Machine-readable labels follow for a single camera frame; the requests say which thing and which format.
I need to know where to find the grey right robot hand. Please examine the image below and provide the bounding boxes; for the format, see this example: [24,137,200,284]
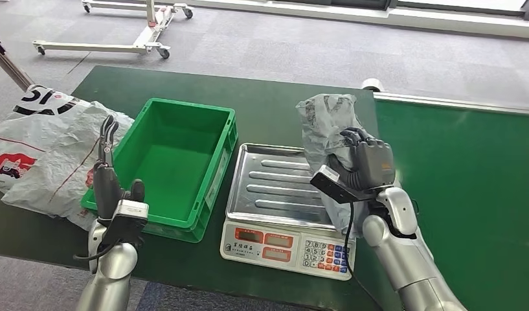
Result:
[339,126,397,191]

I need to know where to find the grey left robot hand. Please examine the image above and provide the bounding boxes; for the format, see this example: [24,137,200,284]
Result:
[93,114,146,223]

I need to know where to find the grey plastic mailer package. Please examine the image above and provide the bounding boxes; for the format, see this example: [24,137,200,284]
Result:
[295,93,377,240]

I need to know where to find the white conveyor end roller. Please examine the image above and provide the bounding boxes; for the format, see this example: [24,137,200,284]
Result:
[361,78,386,93]

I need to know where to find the green plastic crate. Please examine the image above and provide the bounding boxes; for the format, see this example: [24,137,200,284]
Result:
[80,97,240,244]

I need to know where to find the large white printed mailer bag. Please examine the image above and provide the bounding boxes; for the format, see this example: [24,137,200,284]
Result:
[0,84,135,232]

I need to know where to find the white scale with steel tray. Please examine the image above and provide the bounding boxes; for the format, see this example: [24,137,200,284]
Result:
[219,143,357,282]

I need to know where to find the dark metal pole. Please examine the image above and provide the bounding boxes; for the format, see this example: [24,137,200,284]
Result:
[0,30,36,92]

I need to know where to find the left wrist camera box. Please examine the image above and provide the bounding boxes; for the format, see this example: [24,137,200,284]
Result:
[101,199,150,255]

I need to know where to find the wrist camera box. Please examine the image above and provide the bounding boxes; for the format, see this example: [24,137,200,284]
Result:
[310,165,377,205]
[101,199,150,255]

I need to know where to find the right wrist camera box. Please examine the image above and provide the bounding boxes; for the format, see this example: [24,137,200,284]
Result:
[310,165,377,205]

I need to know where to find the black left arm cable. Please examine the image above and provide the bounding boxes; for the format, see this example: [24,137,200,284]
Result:
[73,239,120,262]

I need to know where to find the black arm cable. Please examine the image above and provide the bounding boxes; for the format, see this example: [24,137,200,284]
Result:
[73,239,120,262]
[343,202,385,311]

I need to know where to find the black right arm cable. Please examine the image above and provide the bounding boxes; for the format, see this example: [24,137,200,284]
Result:
[343,202,385,311]

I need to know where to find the silver conveyor side rail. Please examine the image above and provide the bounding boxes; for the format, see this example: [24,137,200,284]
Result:
[373,91,529,117]

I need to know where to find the white wheeled metal frame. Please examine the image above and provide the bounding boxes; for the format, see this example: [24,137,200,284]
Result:
[32,0,195,60]

